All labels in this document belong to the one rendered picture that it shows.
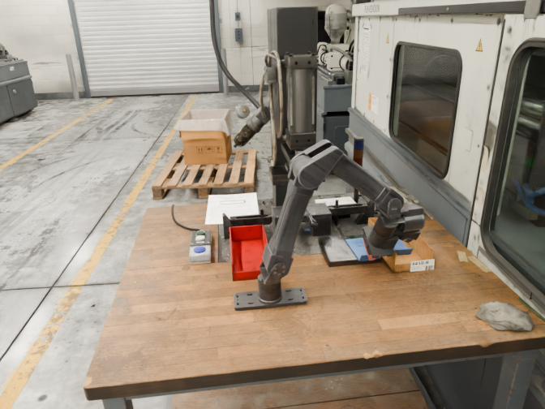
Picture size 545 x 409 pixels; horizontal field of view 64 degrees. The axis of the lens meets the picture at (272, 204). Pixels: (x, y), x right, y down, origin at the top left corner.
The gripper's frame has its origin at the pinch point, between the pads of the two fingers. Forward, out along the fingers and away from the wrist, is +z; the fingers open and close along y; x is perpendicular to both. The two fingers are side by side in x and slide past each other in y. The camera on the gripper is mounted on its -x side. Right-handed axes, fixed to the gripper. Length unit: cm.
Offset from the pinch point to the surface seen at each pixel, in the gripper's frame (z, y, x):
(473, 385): 47, -32, -41
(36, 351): 129, 34, 146
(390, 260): 0.2, -2.3, -5.7
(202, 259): 9, 10, 51
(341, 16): 162, 422, -134
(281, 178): -4.5, 30.3, 23.0
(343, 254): 4.7, 4.2, 6.7
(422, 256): 2.0, -0.8, -17.3
